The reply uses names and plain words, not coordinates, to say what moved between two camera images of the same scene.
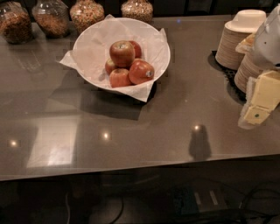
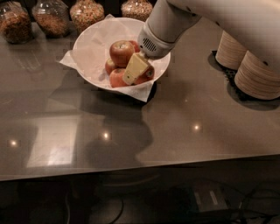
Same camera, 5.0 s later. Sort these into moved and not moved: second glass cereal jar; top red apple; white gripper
Moved: white gripper
Not moved: second glass cereal jar; top red apple
